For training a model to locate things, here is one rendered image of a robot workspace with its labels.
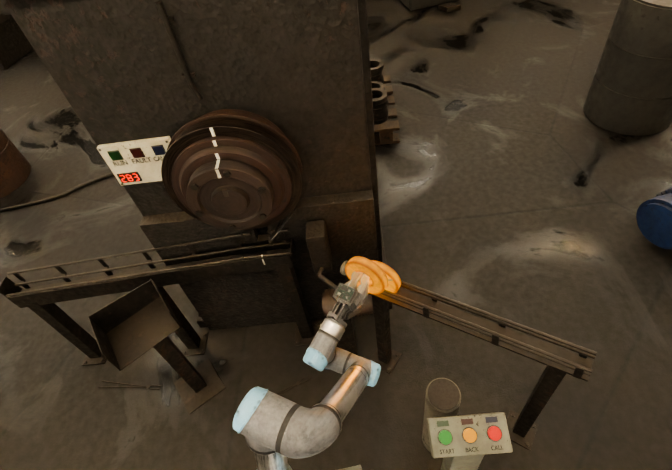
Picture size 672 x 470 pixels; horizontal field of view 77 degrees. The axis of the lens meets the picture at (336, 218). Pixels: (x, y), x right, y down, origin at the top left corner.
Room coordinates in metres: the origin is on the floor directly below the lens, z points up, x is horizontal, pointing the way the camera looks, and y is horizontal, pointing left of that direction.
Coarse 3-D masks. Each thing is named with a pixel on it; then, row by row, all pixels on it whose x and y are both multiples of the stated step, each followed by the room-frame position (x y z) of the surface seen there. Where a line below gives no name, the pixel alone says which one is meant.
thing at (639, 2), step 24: (624, 0) 2.59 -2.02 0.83; (648, 0) 2.44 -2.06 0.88; (624, 24) 2.51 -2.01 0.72; (648, 24) 2.36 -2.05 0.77; (624, 48) 2.44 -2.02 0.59; (648, 48) 2.32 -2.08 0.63; (600, 72) 2.57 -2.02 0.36; (624, 72) 2.38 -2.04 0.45; (648, 72) 2.29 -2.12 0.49; (600, 96) 2.48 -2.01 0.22; (624, 96) 2.33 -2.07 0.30; (648, 96) 2.25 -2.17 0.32; (600, 120) 2.41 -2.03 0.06; (624, 120) 2.29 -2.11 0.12; (648, 120) 2.23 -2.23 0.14
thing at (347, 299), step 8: (336, 288) 0.79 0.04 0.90; (344, 288) 0.78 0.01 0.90; (352, 288) 0.78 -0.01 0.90; (336, 296) 0.76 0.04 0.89; (344, 296) 0.76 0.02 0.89; (352, 296) 0.75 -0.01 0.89; (336, 304) 0.75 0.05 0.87; (344, 304) 0.73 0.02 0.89; (352, 304) 0.73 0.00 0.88; (336, 312) 0.72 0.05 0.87; (344, 312) 0.73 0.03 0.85; (336, 320) 0.70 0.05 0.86
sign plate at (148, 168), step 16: (112, 144) 1.31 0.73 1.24; (128, 144) 1.30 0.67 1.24; (144, 144) 1.29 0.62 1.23; (160, 144) 1.29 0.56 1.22; (112, 160) 1.30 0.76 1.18; (128, 160) 1.30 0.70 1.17; (144, 160) 1.29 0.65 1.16; (160, 160) 1.29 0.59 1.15; (128, 176) 1.30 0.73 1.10; (144, 176) 1.30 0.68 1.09; (160, 176) 1.29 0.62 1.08
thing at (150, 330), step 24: (144, 288) 1.09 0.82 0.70; (96, 312) 0.99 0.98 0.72; (120, 312) 1.02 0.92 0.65; (144, 312) 1.04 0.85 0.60; (168, 312) 1.01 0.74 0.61; (96, 336) 0.89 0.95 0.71; (120, 336) 0.95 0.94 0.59; (144, 336) 0.93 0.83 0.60; (120, 360) 0.84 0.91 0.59; (168, 360) 0.93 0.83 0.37; (192, 384) 0.93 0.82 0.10; (216, 384) 0.95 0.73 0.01; (192, 408) 0.85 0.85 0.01
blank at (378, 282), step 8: (360, 256) 0.89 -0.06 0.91; (352, 264) 0.88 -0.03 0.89; (360, 264) 0.86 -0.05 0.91; (368, 264) 0.85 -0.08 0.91; (376, 264) 0.85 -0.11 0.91; (352, 272) 0.88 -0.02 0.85; (368, 272) 0.84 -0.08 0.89; (376, 272) 0.82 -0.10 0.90; (384, 272) 0.83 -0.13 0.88; (360, 280) 0.86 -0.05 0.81; (376, 280) 0.82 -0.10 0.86; (384, 280) 0.81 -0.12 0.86; (376, 288) 0.82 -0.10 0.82; (384, 288) 0.80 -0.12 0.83
